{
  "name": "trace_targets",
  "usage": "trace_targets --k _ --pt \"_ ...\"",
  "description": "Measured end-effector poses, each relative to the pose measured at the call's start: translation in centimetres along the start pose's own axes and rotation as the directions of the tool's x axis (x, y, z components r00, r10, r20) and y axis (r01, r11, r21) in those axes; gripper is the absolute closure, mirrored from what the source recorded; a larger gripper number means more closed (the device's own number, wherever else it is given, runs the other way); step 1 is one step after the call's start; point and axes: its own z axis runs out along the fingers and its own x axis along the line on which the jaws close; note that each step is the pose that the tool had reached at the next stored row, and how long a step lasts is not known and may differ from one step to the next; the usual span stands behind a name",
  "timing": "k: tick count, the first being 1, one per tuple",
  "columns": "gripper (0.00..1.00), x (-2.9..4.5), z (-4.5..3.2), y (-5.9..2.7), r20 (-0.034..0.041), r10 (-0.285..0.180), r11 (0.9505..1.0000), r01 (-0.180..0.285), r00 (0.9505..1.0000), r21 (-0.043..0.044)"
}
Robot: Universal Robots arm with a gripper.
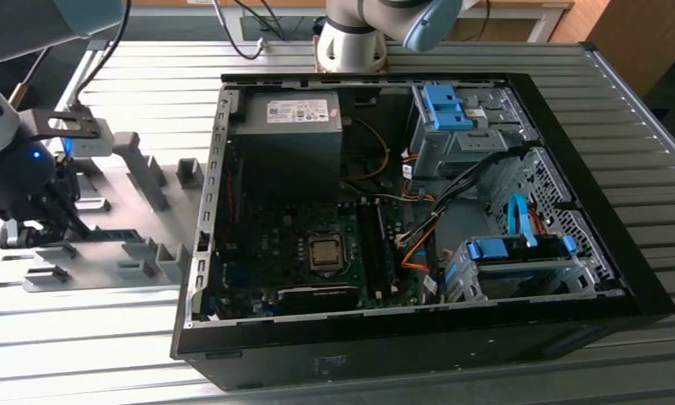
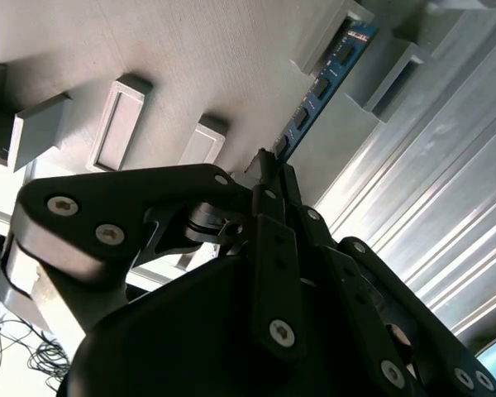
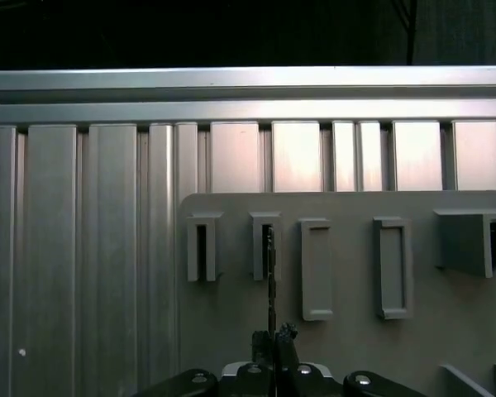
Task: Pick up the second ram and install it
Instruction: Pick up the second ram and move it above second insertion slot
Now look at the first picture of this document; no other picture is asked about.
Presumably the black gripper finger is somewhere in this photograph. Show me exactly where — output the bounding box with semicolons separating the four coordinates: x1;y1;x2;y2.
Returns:
0;197;68;249
53;168;97;242

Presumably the black RAM slot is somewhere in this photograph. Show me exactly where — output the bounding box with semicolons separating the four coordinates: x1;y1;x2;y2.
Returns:
358;197;384;296

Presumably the grey parts rack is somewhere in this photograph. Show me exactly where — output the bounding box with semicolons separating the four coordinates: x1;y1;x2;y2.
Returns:
21;131;215;293

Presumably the green motherboard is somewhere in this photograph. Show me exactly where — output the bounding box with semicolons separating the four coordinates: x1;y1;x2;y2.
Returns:
219;197;428;317

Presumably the grey power supply unit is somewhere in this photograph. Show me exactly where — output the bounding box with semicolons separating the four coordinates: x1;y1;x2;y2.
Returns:
233;90;344;203

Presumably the silver CPU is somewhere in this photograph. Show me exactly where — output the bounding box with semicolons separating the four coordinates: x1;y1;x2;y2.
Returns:
312;240;342;265

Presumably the CPU socket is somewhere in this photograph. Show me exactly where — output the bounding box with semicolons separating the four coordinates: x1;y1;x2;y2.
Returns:
306;232;348;275

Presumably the black graphics card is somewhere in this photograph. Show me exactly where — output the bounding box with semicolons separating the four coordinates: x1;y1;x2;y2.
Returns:
276;285;360;316

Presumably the black open PC case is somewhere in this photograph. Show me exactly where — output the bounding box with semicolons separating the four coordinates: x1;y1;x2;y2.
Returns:
169;71;675;392

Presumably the blue plastic drive carrier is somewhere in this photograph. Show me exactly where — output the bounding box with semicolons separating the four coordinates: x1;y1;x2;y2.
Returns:
420;84;467;130

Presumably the grey metal drive cage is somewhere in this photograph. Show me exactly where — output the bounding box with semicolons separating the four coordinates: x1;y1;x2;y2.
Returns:
410;84;542;181

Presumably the hard disk in blue carrier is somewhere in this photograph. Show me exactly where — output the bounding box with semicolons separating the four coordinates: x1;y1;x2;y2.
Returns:
464;235;577;271

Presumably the grey metal disk bay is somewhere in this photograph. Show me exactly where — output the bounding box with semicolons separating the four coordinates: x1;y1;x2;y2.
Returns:
442;235;621;303

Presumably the wooden cabinet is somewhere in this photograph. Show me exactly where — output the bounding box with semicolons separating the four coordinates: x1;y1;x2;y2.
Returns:
550;0;675;98

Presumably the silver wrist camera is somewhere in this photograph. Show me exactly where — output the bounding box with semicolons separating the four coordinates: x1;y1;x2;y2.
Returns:
68;117;115;158

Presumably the black camera bracket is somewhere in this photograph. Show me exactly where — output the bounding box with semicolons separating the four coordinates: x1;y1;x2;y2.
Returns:
19;108;104;140

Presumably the black camera cable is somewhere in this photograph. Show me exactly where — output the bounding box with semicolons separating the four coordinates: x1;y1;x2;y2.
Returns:
76;0;133;113

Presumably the thin orange wire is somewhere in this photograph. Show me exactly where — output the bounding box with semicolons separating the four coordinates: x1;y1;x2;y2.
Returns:
340;120;392;182

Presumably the orange wire bundle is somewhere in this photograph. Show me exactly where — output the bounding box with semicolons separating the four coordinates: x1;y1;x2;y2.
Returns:
402;240;428;271

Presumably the black cable bundle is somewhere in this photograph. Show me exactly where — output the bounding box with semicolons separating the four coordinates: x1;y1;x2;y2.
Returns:
399;147;529;250

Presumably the blue flat wire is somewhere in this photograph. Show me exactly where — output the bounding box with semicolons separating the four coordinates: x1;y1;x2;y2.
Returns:
507;192;539;248

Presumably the white frame desk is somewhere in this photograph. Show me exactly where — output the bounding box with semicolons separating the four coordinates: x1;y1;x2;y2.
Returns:
128;0;575;43

